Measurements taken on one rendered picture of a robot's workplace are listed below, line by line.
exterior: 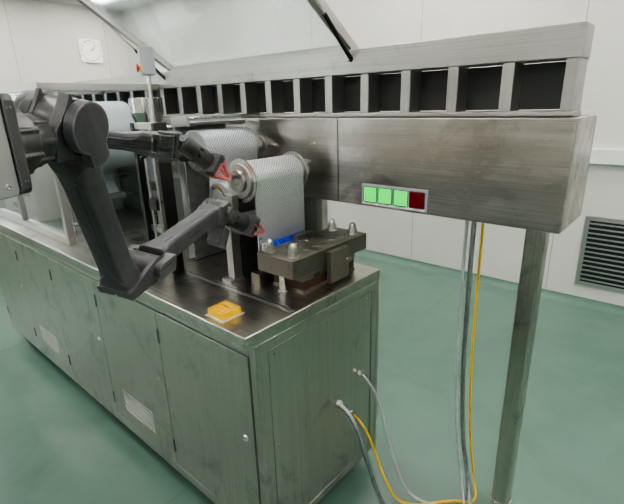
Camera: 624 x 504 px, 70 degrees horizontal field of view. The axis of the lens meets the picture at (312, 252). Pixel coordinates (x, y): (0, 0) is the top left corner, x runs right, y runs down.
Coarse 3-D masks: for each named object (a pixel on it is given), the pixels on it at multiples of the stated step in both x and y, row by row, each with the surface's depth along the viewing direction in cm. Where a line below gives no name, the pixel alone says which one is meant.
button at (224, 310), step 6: (216, 306) 132; (222, 306) 132; (228, 306) 132; (234, 306) 132; (210, 312) 131; (216, 312) 129; (222, 312) 128; (228, 312) 129; (234, 312) 131; (240, 312) 133; (222, 318) 128; (228, 318) 130
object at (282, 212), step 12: (276, 192) 153; (288, 192) 158; (300, 192) 162; (264, 204) 150; (276, 204) 154; (288, 204) 159; (300, 204) 164; (264, 216) 151; (276, 216) 155; (288, 216) 160; (300, 216) 165; (264, 228) 152; (276, 228) 156; (288, 228) 161; (300, 228) 166; (264, 240) 153
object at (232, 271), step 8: (224, 200) 149; (232, 200) 149; (232, 232) 152; (232, 240) 153; (232, 248) 154; (232, 256) 154; (240, 256) 157; (232, 264) 156; (240, 264) 158; (232, 272) 157; (240, 272) 158; (224, 280) 157; (232, 280) 155
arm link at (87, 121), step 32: (32, 96) 63; (64, 128) 61; (96, 128) 66; (96, 160) 67; (96, 192) 73; (96, 224) 76; (96, 256) 82; (128, 256) 87; (160, 256) 96; (128, 288) 88
